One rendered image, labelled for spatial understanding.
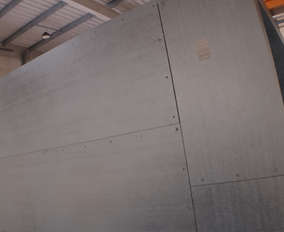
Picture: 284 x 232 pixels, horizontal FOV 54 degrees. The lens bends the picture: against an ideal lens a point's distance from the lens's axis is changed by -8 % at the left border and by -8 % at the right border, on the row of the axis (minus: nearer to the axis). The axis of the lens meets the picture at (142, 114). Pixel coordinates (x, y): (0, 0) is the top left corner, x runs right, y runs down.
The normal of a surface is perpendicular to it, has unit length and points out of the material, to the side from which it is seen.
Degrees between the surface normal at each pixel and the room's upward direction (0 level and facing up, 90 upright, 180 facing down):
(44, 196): 90
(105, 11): 90
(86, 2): 90
